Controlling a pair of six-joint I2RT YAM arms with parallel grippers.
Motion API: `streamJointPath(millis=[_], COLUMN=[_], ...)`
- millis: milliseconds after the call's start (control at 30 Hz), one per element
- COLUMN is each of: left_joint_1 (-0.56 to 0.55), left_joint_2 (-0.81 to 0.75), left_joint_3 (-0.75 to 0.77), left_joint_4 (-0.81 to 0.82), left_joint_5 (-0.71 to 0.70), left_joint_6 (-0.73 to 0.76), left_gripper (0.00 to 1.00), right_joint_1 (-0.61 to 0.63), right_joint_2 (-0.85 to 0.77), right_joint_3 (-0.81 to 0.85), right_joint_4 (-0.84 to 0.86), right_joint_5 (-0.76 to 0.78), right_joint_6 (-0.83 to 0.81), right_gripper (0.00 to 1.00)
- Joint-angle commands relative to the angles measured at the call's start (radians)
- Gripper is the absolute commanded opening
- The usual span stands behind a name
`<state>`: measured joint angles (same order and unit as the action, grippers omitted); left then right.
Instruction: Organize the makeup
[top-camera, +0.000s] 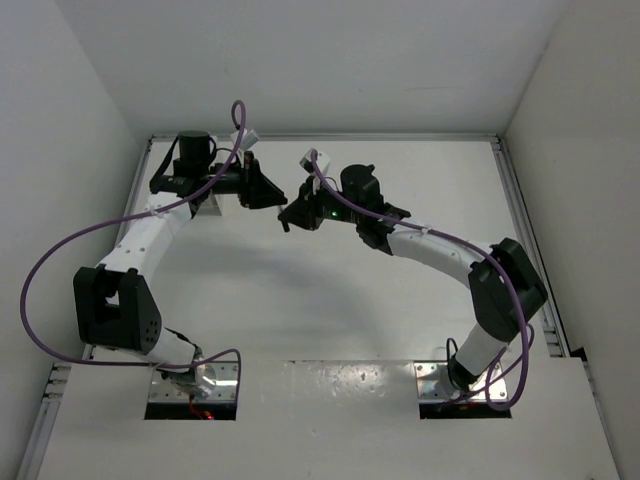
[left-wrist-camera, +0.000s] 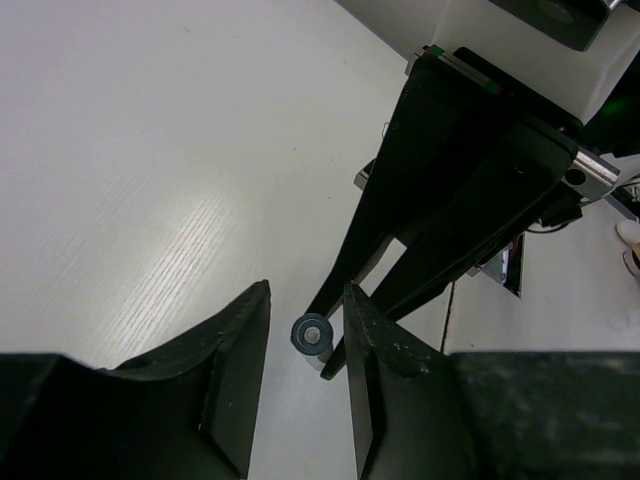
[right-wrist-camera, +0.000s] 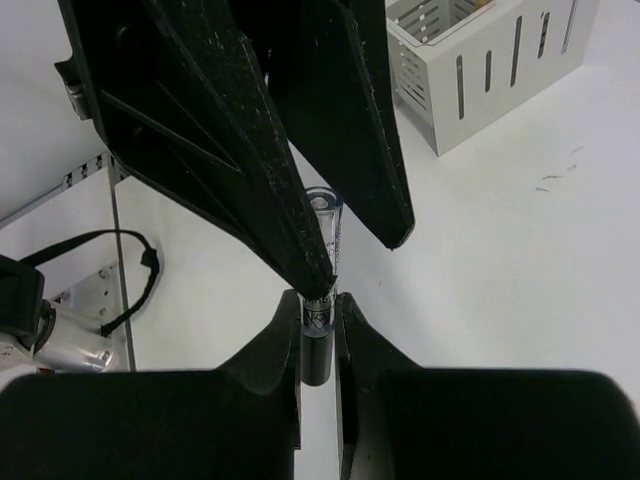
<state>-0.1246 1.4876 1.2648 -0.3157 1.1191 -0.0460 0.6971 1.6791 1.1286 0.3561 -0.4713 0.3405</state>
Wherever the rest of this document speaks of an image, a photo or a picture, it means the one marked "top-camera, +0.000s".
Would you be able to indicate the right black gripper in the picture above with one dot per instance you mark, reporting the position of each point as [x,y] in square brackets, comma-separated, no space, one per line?
[304,211]

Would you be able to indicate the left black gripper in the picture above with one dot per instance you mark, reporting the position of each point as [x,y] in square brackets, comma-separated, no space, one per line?
[254,189]

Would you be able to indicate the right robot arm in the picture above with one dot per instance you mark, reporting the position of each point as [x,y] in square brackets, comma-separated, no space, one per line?
[506,290]

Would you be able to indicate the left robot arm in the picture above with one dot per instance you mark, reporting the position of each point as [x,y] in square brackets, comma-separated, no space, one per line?
[114,305]

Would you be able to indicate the white slatted organizer box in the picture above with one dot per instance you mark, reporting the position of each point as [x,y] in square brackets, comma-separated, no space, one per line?
[212,206]

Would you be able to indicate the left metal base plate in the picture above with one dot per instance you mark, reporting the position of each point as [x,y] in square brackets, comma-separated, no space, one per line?
[209,384]

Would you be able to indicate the metal base plate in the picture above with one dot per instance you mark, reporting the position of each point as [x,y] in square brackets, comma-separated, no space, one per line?
[432,388]
[209,384]

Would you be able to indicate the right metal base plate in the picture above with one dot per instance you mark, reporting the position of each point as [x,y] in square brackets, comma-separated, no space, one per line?
[432,388]

